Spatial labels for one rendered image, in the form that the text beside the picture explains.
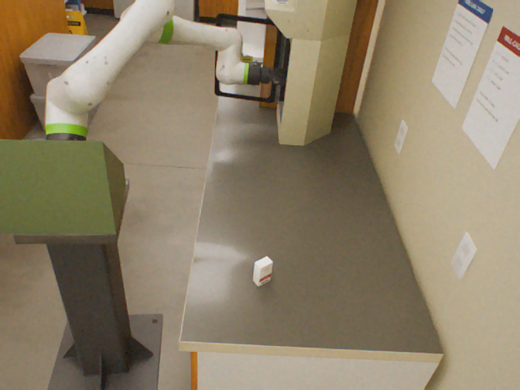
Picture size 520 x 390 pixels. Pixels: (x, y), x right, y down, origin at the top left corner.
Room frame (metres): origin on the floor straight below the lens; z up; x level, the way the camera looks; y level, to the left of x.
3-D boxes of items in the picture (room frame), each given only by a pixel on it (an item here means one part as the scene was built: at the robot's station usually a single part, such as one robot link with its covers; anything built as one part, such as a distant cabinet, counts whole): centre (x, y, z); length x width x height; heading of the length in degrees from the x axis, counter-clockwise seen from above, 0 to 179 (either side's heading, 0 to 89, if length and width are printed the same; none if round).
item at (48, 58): (3.44, 1.69, 0.49); 0.60 x 0.42 x 0.33; 3
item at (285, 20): (1.87, -0.01, 1.46); 0.32 x 0.11 x 0.10; 3
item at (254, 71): (1.85, 0.06, 1.20); 0.09 x 0.06 x 0.12; 3
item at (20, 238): (1.17, 0.62, 0.92); 0.32 x 0.32 x 0.04; 9
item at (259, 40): (2.04, 0.11, 1.19); 0.30 x 0.01 x 0.40; 85
